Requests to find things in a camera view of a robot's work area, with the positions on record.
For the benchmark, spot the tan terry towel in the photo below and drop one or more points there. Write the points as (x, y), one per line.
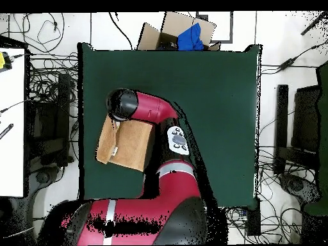
(130, 146)

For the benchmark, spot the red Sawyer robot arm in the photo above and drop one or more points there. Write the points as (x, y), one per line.
(159, 110)

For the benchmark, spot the dark green table cloth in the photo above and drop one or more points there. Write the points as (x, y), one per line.
(217, 102)

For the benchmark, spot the blue garment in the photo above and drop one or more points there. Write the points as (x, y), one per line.
(189, 38)

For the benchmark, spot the black equipment box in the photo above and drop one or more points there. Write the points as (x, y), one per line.
(51, 128)

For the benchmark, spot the open cardboard box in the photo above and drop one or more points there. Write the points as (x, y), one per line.
(176, 23)

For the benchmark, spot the black upright bar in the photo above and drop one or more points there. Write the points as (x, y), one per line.
(282, 115)

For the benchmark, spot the black power strip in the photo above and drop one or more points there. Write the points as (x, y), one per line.
(253, 220)

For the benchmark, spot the grey round floor base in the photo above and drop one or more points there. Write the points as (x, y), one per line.
(43, 176)

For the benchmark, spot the black power adapter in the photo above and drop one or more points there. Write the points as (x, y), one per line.
(287, 64)

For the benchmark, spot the white desk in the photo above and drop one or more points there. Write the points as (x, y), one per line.
(11, 128)

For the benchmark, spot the black strip tool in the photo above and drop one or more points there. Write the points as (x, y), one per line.
(6, 131)

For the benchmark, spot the yellow and black device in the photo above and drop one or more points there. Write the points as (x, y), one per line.
(2, 60)

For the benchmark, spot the black rod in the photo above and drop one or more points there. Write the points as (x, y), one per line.
(315, 23)

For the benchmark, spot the grey rectangular frame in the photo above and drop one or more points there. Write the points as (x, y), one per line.
(231, 28)

